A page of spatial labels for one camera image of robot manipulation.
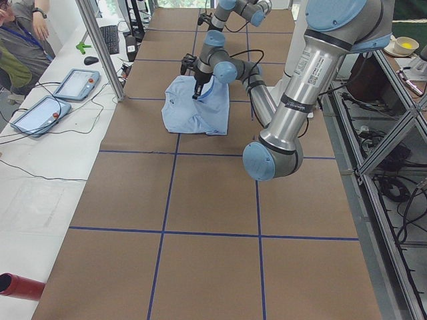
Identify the light blue t-shirt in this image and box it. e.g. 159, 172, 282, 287
161, 75, 230, 135

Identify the teach pendant tablet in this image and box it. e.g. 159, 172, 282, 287
53, 69, 100, 101
11, 96, 71, 137

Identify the red cylinder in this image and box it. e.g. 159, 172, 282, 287
1, 273, 45, 301

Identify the near teach pendant tablet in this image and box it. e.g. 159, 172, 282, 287
11, 96, 71, 137

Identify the black keyboard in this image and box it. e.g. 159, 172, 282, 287
99, 25, 119, 55

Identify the aluminium frame post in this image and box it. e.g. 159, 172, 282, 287
75, 0, 125, 101

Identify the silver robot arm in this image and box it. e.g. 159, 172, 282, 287
208, 0, 272, 31
192, 1, 394, 181

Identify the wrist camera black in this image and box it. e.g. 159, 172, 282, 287
180, 53, 197, 75
197, 13, 212, 26

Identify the green plastic tool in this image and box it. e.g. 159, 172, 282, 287
75, 41, 91, 55

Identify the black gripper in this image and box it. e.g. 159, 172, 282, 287
192, 69, 211, 100

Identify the seated person grey shirt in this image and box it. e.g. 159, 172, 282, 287
1, 0, 55, 96

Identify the black computer mouse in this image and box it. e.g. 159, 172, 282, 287
83, 56, 99, 65

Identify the far teach pendant tablet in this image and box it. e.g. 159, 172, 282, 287
53, 69, 100, 101

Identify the white bowl yellow content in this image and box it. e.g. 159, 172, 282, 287
384, 37, 419, 57

